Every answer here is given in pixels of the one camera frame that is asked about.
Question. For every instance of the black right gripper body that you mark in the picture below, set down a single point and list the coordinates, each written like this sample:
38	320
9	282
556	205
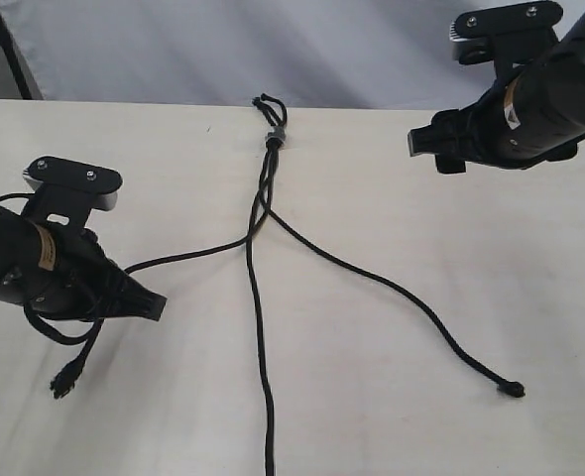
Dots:
535	114

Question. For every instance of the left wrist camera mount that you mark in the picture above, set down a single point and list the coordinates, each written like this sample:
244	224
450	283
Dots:
69	189

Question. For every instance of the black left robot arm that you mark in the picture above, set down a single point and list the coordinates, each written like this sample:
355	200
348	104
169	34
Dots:
13	227

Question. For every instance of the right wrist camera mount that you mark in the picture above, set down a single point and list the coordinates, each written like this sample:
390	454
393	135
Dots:
516	33

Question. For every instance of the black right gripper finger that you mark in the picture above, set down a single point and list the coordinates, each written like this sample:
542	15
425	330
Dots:
443	139

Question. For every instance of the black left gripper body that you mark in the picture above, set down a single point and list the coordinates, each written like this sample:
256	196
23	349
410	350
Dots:
65	274

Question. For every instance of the grey metal cable clamp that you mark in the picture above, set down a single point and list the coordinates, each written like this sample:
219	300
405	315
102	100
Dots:
276	138

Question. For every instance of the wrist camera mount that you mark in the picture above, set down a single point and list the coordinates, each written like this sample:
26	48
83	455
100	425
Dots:
69	189
516	33

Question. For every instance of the white backdrop cloth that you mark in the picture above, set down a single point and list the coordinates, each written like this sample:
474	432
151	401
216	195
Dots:
350	54

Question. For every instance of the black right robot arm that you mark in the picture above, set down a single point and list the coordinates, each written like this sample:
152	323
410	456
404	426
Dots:
533	113

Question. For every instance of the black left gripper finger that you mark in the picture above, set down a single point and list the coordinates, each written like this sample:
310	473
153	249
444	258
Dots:
134	300

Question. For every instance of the black stand pole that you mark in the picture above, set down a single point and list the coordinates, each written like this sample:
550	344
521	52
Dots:
12	59

